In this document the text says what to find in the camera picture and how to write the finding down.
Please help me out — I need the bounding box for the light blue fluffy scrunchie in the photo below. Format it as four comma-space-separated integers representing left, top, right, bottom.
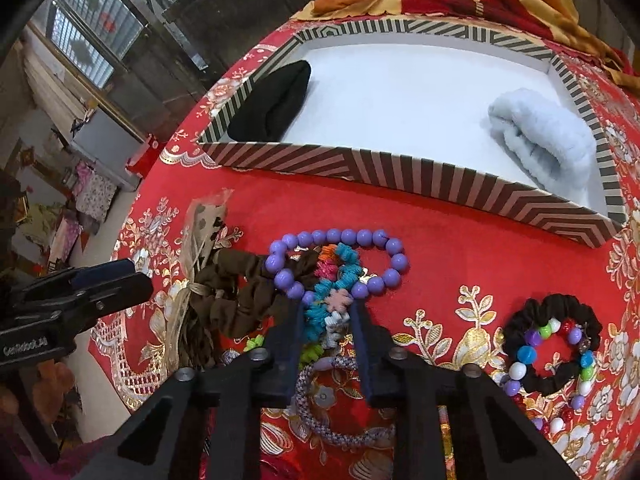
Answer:
487, 87, 598, 191

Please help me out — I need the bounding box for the red embroidered tablecloth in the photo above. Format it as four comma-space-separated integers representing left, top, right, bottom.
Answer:
87, 22, 640, 480

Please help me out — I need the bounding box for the black folded cloth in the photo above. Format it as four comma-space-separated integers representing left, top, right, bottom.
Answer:
227, 60, 312, 143

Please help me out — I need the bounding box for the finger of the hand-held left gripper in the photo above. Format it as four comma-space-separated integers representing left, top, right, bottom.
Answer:
10, 274, 154, 333
20, 259, 138, 292

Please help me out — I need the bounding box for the barred window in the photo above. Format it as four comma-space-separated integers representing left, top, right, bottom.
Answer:
47, 0, 151, 88

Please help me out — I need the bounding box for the purple braided rope bracelet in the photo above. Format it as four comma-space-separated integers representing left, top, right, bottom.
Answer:
294, 355, 398, 447

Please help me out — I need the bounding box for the dark table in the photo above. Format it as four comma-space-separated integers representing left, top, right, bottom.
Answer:
161, 0, 321, 72

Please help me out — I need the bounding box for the purple bead bracelet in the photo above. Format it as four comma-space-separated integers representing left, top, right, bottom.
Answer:
265, 228, 411, 307

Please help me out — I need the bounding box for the magenta cloth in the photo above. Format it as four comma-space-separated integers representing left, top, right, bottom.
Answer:
0, 435, 103, 480

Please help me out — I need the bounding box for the small multicolour bead bracelet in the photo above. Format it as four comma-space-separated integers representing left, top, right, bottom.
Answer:
532, 407, 576, 436

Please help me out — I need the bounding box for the striped cardboard box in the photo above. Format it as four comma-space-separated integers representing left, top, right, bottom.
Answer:
196, 17, 628, 250

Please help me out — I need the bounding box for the black scrunchie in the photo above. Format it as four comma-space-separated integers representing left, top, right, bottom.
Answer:
501, 294, 603, 395

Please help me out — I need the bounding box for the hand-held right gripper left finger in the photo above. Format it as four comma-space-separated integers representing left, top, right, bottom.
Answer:
75, 296, 308, 480

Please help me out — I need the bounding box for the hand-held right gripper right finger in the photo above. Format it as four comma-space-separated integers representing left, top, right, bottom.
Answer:
347, 300, 581, 480

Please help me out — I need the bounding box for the floral cloth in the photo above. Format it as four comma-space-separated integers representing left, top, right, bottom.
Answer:
74, 160, 119, 224

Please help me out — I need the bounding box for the grey cabinet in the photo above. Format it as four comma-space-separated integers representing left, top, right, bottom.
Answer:
70, 107, 147, 192

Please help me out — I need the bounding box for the colourful braided hair tie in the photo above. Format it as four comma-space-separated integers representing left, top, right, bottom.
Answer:
299, 242, 365, 368

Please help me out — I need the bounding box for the brown scrunchie with ribbon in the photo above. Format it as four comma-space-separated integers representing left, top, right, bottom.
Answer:
162, 189, 321, 371

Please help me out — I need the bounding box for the red box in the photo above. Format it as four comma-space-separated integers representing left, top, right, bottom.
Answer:
126, 134, 166, 177

